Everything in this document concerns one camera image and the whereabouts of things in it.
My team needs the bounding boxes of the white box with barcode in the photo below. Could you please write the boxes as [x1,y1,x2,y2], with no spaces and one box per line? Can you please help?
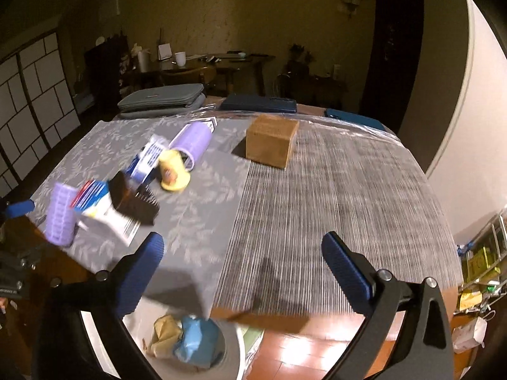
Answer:
[70,180,140,247]

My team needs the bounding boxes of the dark wooden cabinet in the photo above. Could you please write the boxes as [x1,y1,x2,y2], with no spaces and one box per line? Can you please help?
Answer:
[84,34,131,112]

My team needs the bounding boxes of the yellow package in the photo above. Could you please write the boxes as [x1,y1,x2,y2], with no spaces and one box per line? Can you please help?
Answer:
[466,247,500,278]

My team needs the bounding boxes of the wooden side table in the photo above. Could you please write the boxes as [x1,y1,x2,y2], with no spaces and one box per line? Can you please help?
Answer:
[135,52,276,96]

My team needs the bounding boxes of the grey zip case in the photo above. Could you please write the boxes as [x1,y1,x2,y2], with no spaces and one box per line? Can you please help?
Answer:
[117,83,207,119]

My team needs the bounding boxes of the crumpled blue bag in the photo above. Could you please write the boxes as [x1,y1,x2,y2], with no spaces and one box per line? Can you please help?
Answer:
[173,315,224,368]

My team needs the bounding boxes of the brown cardboard box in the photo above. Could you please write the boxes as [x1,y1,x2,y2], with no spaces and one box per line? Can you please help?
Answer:
[246,114,300,170]

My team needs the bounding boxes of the white and blue carton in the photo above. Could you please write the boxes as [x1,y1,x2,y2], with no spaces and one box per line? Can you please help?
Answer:
[126,135,172,185]

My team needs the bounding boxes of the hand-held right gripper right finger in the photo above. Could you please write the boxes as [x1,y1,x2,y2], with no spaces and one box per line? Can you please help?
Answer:
[322,231,454,380]

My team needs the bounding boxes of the large purple cylinder container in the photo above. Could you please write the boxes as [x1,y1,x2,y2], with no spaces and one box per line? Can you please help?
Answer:
[169,122,212,172]

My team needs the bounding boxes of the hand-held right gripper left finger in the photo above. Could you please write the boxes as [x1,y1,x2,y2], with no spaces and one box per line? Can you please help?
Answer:
[35,231,165,380]

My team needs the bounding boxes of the black comb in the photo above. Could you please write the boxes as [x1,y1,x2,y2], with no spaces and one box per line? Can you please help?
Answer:
[108,171,161,227]

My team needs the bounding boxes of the yellow plastic cup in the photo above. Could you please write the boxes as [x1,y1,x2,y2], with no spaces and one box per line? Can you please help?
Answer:
[158,149,191,193]

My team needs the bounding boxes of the small purple ribbed cylinder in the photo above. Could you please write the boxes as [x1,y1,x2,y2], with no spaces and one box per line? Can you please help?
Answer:
[43,183,79,245]

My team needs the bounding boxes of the white trash bin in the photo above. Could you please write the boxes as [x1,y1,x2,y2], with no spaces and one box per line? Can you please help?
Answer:
[81,309,247,380]

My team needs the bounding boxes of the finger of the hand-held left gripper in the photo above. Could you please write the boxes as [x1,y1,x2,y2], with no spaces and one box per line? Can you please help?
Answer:
[3,200,36,219]

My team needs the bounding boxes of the grey leaf-pattern placemat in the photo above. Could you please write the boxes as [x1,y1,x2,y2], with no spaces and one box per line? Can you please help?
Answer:
[29,117,254,315]

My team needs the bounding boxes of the woven grey placemat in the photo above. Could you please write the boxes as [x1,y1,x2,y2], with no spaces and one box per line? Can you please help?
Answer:
[210,117,464,322]

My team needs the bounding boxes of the dark door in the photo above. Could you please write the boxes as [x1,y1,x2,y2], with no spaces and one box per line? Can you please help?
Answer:
[358,0,425,135]

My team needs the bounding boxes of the paper sliding screen door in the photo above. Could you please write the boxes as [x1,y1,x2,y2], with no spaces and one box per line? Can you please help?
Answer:
[0,29,80,199]

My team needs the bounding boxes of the metal shelf rack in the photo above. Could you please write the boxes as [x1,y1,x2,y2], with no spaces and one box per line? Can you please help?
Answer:
[455,206,507,319]

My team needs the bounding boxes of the dark blue case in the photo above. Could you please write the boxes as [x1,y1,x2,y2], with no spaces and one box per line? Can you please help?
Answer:
[220,93,298,115]

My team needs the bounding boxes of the blue flat case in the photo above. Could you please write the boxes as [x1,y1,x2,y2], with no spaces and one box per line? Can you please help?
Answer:
[325,108,386,132]

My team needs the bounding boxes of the potted plant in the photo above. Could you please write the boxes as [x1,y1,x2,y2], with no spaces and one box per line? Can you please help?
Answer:
[286,43,315,76]

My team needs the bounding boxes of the crumpled brown paper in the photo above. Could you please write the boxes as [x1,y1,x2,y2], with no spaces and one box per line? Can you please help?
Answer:
[146,314,183,359]

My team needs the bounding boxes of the white plastic bag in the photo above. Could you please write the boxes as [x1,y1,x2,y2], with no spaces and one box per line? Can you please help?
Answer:
[452,317,488,354]

